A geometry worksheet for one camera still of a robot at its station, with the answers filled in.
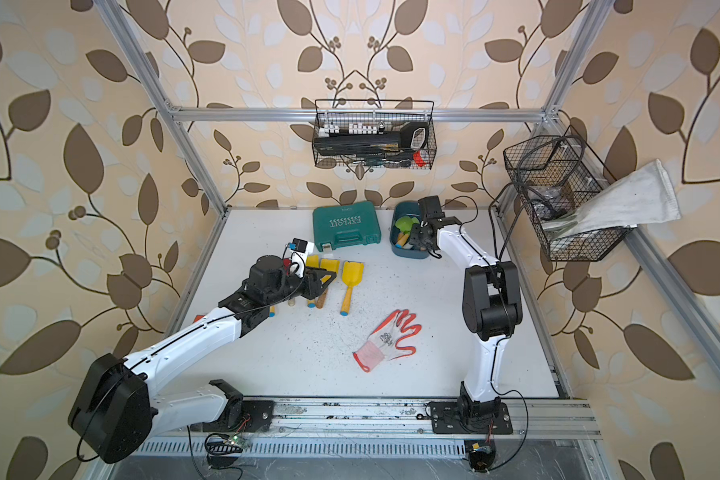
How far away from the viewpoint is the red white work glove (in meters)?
0.85

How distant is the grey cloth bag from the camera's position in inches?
21.9

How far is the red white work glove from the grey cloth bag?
51 cm

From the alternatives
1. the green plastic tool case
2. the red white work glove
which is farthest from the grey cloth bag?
the green plastic tool case

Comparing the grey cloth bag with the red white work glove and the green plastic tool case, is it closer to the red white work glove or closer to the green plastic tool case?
the red white work glove
